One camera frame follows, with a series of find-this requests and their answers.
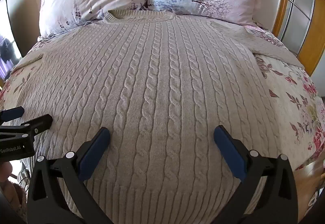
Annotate floral bed quilt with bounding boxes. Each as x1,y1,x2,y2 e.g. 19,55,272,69
0,23,325,172

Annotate person's left hand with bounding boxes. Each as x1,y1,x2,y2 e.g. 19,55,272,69
0,162,14,184

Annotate beige cable-knit sweater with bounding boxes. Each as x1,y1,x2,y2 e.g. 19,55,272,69
10,9,305,224

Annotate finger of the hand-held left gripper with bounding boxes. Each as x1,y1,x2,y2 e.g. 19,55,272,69
0,107,25,123
0,114,53,139

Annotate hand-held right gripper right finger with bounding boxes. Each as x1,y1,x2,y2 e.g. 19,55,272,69
211,125,299,224

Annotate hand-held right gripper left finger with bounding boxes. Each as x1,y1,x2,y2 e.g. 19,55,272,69
27,127,115,224

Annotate flat screen television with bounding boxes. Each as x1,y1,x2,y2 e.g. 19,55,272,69
0,34,23,80

